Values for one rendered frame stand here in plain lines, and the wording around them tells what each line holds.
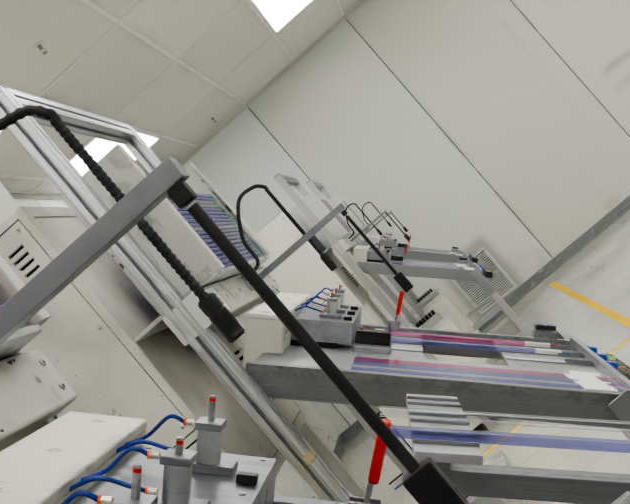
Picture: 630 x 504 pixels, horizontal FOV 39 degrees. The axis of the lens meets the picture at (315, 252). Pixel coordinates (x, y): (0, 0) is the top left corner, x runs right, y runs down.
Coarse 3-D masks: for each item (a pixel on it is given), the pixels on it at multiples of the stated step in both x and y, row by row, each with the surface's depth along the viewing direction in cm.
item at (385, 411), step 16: (384, 416) 109; (400, 416) 109; (416, 416) 108; (432, 416) 108; (448, 416) 108; (464, 416) 108; (480, 416) 108; (496, 416) 108; (512, 416) 108; (528, 416) 108; (544, 416) 108
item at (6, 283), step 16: (0, 256) 93; (0, 272) 91; (0, 288) 94; (16, 288) 91; (0, 304) 94; (32, 320) 91; (16, 336) 85; (32, 336) 90; (0, 352) 85; (16, 352) 91
